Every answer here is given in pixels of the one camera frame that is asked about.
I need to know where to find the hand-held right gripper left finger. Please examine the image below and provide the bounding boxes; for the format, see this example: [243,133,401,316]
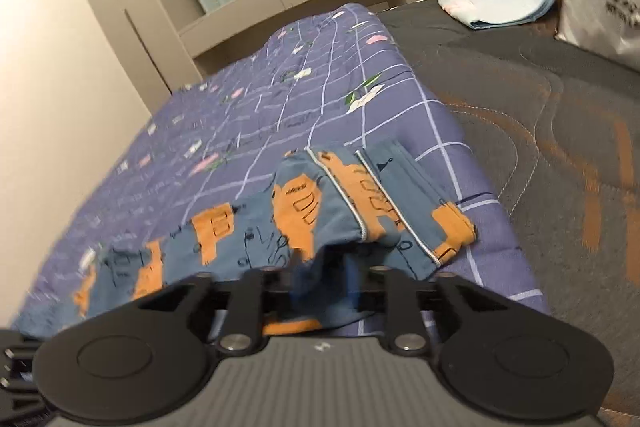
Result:
[136,268,315,354]

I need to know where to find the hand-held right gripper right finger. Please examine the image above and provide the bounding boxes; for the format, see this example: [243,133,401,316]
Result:
[354,266,502,354]

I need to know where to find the blue pants with orange print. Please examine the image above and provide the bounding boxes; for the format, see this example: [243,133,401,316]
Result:
[72,144,478,338]

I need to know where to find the purple checked floral blanket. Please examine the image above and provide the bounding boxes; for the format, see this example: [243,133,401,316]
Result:
[10,2,551,340]

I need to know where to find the beige bedside shelf unit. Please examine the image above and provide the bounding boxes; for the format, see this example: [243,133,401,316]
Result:
[177,0,476,82]

